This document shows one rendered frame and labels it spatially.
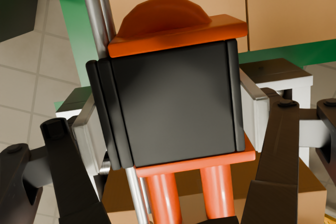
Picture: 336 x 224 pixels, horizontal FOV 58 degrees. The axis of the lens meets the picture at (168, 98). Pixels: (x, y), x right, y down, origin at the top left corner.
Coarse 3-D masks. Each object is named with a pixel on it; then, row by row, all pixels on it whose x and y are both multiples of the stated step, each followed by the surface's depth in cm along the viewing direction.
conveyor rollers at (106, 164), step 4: (280, 92) 88; (104, 160) 97; (108, 160) 97; (104, 164) 96; (108, 164) 96; (100, 168) 96; (104, 168) 96; (108, 168) 96; (100, 172) 96; (104, 172) 96; (104, 184) 100
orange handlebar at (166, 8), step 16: (160, 0) 17; (176, 0) 17; (128, 16) 17; (144, 16) 17; (160, 16) 17; (176, 16) 17; (192, 16) 17; (208, 16) 18; (128, 32) 17; (144, 32) 17; (160, 176) 20; (208, 176) 21; (224, 176) 21; (160, 192) 21; (176, 192) 22; (208, 192) 21; (224, 192) 21; (160, 208) 21; (176, 208) 22; (208, 208) 22; (224, 208) 21
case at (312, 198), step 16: (256, 160) 62; (112, 176) 62; (176, 176) 60; (192, 176) 60; (240, 176) 58; (304, 176) 56; (112, 192) 57; (128, 192) 57; (192, 192) 55; (240, 192) 54; (304, 192) 52; (320, 192) 52; (112, 208) 53; (128, 208) 53; (240, 208) 53; (304, 208) 53; (320, 208) 53
